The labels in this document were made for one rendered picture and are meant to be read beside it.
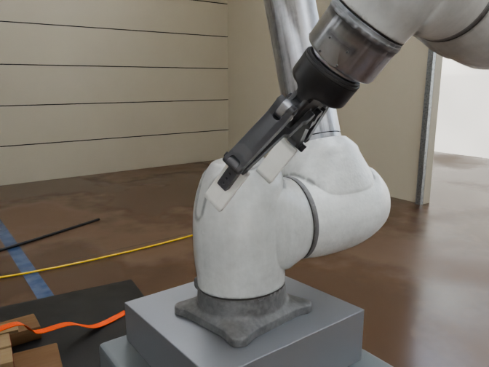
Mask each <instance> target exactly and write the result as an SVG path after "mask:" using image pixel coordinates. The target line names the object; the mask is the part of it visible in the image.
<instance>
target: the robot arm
mask: <svg viewBox="0 0 489 367"><path fill-rule="evenodd" d="M263 2H264V7H265V11H266V18H267V23H268V27H269V34H270V38H271V46H272V50H273V54H274V62H275V66H276V70H277V78H278V82H279V89H280V94H281V95H280V96H279V97H278V98H277V99H276V100H275V101H274V103H273V104H272V106H271V107H270V108H269V110H268V111H267V112H266V113H265V114H264V115H263V116H262V117H261V118H260V119H259V120H258V121H257V122H256V123H255V124H254V125H253V127H252V128H251V129H250V130H249V131H248V132H247V133H246V134H245V135H244V136H243V137H242V138H241V140H240V141H239V142H238V143H237V144H236V145H235V146H234V147H233V148H232V149H231V150H230V151H229V152H226V153H225V154H224V155H223V156H224V158H220V159H217V160H215V161H213V162H211V163H210V165H209V167H208V168H207V169H206V170H205V171H204V172H203V174H202V177H201V179H200V182H199V185H198V189H197V191H196V197H195V201H194V211H193V247H194V262H195V267H196V275H197V276H196V277H195V278H194V286H195V288H196V289H197V290H198V292H197V296H195V297H193V298H190V299H186V300H184V301H179V302H178V303H177V304H175V314H176V315H177V316H181V317H186V318H188V319H189V320H192V321H194V322H195V323H197V324H199V325H200V326H202V327H204V328H206V329H207V330H209V331H212V332H213V333H214V334H217V335H219V336H220V337H222V338H224V339H225V340H226V341H227V342H228V344H229V345H230V346H232V347H236V348H240V347H246V346H247V345H248V344H249V343H250V342H251V341H252V340H254V339H255V338H257V337H259V336H261V335H262V334H264V333H266V332H268V331H270V330H272V329H274V328H276V327H278V326H280V325H281V324H283V323H286V322H287V321H289V320H292V319H293V318H295V317H297V316H300V315H305V314H308V313H310V312H311V302H310V301H309V300H308V299H303V298H300V297H297V296H293V295H291V294H288V293H287V291H286V286H285V270H286V269H289V268H290V267H292V266H293V265H294V264H296V263H297V262H299V261H300V260H301V259H307V258H314V257H319V256H326V255H329V254H332V253H337V252H339V251H342V250H346V249H348V248H351V247H354V246H355V245H358V244H360V243H361V242H364V241H365V240H367V239H368V238H370V237H371V236H373V235H374V234H375V233H376V232H377V231H378V230H379V229H380V228H381V227H382V226H383V225H384V224H385V222H386V220H387V218H388V217H389V213H390V208H391V199H390V194H389V190H388V188H387V185H386V184H385V182H384V180H383V179H382V177H380V175H379V174H378V173H377V172H376V171H375V170H374V169H372V168H371V167H369V166H368V165H367V163H366V161H365V159H364V158H363V156H362V154H361V153H360V151H359V148H358V145H357V144H356V143H355V142H353V141H352V140H351V139H349V138H348V137H346V136H344V135H341V130H340V126H339V122H338V115H337V111H336V109H337V108H343V107H344V106H345V105H346V103H347V102H348V101H349V99H350V98H351V97H352V96H353V94H354V93H355V92H356V91H357V90H358V89H359V87H360V83H363V84H369V83H371V82H372V81H373V80H374V79H375V78H376V77H377V75H379V74H380V72H381V71H382V70H383V69H384V67H385V66H386V65H387V64H388V62H389V61H390V60H391V59H392V58H393V57H394V56H395V55H396V54H397V53H398V52H399V51H400V50H401V47H402V46H403V45H404V44H405V43H406V42H407V40H408V39H409V38H410V37H411V36H414V37H416V38H417V39H418V40H419V41H421V42H422V43H423V44H425V45H426V46H427V47H428V48H429V49H430V50H432V51H433V52H435V53H437V54H438V55H440V56H442V57H444V58H447V59H451V60H454V61H455V62H457V63H460V64H461V65H464V66H467V67H469V68H473V69H479V70H489V0H332V1H331V2H330V5H329V7H328V8H327V9H326V10H325V12H324V14H323V15H322V16H321V18H320V19H319V16H318V11H317V5H316V1H315V0H263ZM270 150H271V151H270ZM269 151H270V152H269ZM268 152H269V154H268V155H267V156H266V158H264V156H265V155H266V154H267V153H268Z"/></svg>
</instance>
